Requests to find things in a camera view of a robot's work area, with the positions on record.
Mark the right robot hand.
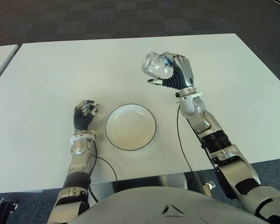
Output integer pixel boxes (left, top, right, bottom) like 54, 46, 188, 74
147, 53, 196, 90

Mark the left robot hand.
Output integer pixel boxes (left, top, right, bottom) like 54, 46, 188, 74
74, 99, 101, 132

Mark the clear plastic water bottle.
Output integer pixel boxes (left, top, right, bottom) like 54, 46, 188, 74
141, 51, 175, 79

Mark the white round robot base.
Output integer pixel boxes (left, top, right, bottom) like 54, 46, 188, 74
158, 172, 189, 190

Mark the white plate black rim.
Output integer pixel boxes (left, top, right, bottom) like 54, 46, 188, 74
105, 104, 157, 151

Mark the dark table leg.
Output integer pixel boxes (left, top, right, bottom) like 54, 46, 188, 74
188, 171, 205, 193

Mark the grey robot torso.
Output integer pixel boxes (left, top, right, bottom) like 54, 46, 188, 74
67, 185, 259, 224

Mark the black wheeled stand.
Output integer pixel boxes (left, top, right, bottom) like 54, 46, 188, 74
0, 198, 20, 224

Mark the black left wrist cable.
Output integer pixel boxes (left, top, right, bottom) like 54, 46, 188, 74
87, 137, 119, 203

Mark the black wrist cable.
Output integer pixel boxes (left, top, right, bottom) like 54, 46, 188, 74
87, 137, 119, 203
176, 106, 195, 173

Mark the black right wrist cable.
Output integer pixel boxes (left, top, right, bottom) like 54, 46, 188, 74
176, 106, 195, 173

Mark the metal table foot bracket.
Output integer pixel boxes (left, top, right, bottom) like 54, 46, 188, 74
201, 182, 217, 196

